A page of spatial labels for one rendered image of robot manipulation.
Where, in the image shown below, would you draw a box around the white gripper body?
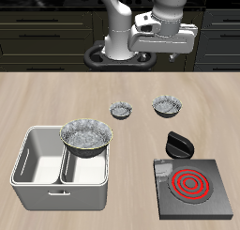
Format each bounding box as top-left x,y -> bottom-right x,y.
127,23 -> 199,55

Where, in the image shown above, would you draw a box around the medium speckled grey bowl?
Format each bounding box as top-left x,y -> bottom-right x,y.
151,94 -> 184,119

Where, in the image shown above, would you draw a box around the small speckled grey bowl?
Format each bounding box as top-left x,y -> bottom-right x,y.
108,100 -> 134,121

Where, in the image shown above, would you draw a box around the large speckled grey bowl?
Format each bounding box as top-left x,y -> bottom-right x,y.
59,117 -> 114,160

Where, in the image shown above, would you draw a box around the round black knob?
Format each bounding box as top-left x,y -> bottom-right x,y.
164,130 -> 196,160

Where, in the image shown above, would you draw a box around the dark kitchen cupboards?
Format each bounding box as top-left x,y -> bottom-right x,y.
0,6 -> 240,73

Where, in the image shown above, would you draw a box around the dark grey stove plate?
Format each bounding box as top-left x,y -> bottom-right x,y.
152,158 -> 234,222

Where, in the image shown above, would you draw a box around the white two-bin basket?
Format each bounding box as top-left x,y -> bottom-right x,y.
9,125 -> 111,212

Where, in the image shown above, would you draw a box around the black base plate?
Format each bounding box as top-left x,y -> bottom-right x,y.
82,40 -> 158,70

